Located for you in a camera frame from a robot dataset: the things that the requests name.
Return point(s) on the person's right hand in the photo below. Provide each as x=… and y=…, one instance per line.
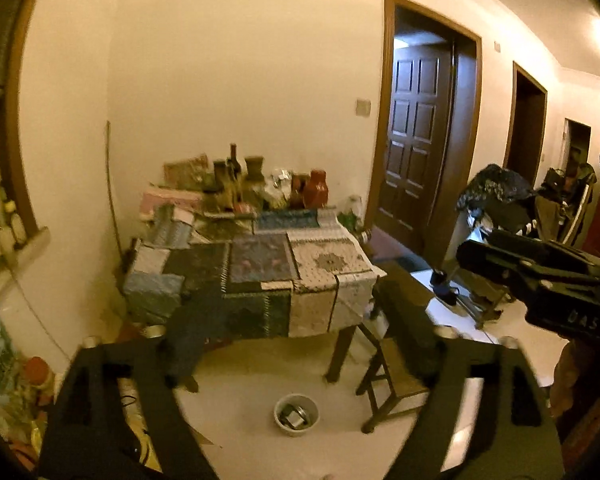
x=565, y=380

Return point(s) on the clothes rack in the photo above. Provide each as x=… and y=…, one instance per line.
x=485, y=290

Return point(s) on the dark patterned garment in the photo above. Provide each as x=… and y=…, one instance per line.
x=495, y=185

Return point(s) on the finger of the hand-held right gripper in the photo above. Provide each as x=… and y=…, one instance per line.
x=540, y=246
x=500, y=267

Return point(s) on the brown panelled door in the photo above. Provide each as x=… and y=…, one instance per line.
x=415, y=160

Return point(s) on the red thermos flask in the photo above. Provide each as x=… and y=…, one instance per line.
x=316, y=190

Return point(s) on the dark wine bottle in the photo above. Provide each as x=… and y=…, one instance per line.
x=234, y=160

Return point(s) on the patterned flat box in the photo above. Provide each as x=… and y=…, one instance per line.
x=186, y=172

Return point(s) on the white bowl with objects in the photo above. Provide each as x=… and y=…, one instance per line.
x=280, y=420

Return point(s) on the patchwork tablecloth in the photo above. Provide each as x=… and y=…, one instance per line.
x=260, y=270

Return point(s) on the dark doormat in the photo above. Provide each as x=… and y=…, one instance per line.
x=405, y=262

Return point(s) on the wooden window frame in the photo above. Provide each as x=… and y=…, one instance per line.
x=25, y=135

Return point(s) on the green leafy plant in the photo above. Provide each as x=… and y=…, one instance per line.
x=348, y=222

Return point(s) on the brown ceramic vase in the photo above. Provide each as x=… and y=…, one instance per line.
x=254, y=169

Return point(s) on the orange-lidded jar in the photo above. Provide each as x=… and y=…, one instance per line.
x=39, y=377

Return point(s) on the round metal tin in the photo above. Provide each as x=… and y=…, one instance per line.
x=296, y=417

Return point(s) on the wall light switch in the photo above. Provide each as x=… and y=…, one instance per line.
x=363, y=108

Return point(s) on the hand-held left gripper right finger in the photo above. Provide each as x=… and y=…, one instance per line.
x=405, y=325

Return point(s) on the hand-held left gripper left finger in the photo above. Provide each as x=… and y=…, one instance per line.
x=190, y=335

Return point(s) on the dark wooden stool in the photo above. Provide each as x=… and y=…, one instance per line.
x=405, y=400

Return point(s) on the thin wooden stick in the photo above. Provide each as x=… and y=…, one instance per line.
x=111, y=185

